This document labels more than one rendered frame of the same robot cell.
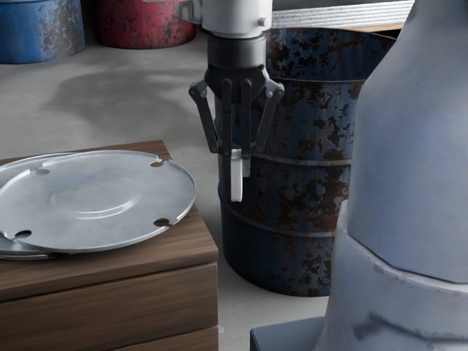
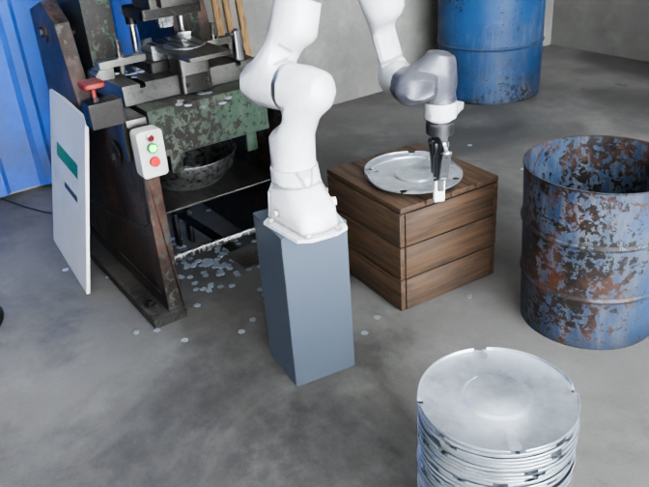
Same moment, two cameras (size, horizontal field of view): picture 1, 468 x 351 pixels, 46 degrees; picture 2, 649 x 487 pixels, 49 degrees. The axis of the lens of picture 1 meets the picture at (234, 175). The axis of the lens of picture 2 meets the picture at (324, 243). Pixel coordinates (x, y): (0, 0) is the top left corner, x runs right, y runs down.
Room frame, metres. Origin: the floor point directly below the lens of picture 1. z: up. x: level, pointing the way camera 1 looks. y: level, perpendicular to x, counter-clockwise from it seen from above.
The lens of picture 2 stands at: (0.00, -1.75, 1.24)
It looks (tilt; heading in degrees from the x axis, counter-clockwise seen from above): 28 degrees down; 78
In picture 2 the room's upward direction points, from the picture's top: 4 degrees counter-clockwise
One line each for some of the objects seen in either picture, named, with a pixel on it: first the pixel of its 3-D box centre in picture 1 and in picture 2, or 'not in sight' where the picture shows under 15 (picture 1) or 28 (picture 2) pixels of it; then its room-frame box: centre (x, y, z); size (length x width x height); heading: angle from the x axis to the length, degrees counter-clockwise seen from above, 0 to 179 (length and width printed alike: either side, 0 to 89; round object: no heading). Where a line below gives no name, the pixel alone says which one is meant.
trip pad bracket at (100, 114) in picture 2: not in sight; (108, 129); (-0.17, 0.27, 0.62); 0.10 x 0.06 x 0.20; 21
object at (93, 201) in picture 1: (97, 193); (414, 174); (0.71, 0.20, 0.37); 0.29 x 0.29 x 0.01
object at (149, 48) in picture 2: not in sight; (169, 46); (0.04, 0.59, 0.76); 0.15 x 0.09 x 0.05; 21
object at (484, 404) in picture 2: not in sight; (496, 395); (0.50, -0.80, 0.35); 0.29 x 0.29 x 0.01
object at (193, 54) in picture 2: not in sight; (194, 69); (0.10, 0.44, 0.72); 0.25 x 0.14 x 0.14; 111
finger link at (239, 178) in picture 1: (239, 175); (439, 189); (0.70, -0.01, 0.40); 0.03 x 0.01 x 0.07; 178
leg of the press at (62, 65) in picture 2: not in sight; (92, 150); (-0.26, 0.63, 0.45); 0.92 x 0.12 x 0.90; 111
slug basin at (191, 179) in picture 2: not in sight; (187, 164); (0.04, 0.60, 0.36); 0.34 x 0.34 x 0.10
